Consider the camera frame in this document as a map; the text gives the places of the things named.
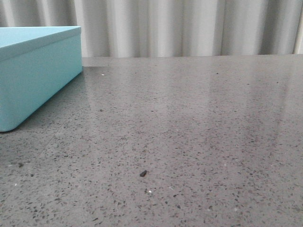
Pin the light blue storage box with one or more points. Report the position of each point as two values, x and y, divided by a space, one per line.
35 63

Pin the small black debris piece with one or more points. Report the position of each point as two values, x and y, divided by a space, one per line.
143 173

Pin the grey pleated curtain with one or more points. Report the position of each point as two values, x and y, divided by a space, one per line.
166 28

